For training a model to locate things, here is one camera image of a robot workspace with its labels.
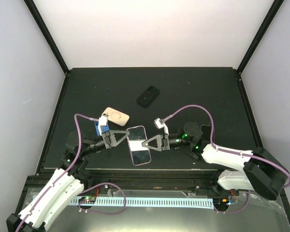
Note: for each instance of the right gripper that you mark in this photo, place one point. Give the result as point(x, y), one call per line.
point(164, 146)

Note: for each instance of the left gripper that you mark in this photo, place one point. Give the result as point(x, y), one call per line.
point(110, 141)

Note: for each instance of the beige phone case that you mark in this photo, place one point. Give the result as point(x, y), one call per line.
point(116, 116)

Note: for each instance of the pink phone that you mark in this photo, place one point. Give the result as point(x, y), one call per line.
point(140, 157)

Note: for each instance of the clear phone case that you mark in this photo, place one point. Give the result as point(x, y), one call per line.
point(129, 151)

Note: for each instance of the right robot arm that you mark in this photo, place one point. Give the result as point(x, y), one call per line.
point(255, 170)

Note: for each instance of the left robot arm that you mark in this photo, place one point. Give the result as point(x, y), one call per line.
point(65, 184)

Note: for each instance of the black phone case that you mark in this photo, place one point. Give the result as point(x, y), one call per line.
point(147, 97)

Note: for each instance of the purple phone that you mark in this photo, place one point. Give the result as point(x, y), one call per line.
point(206, 129)

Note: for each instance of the left control board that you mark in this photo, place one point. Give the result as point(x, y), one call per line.
point(87, 200)

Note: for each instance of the control board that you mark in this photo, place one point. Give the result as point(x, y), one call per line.
point(87, 200)
point(224, 201)

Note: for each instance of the right control board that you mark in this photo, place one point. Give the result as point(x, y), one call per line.
point(224, 201)

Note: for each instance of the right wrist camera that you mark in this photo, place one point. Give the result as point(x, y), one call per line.
point(160, 124)

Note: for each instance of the white slotted cable duct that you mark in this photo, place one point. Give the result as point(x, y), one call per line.
point(201, 203)

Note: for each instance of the left black frame post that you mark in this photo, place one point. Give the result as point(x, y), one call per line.
point(30, 4)

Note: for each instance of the black frame post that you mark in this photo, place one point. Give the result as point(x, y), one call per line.
point(30, 4)
point(273, 10)

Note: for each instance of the right black frame post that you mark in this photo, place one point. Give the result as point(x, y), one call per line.
point(273, 10)

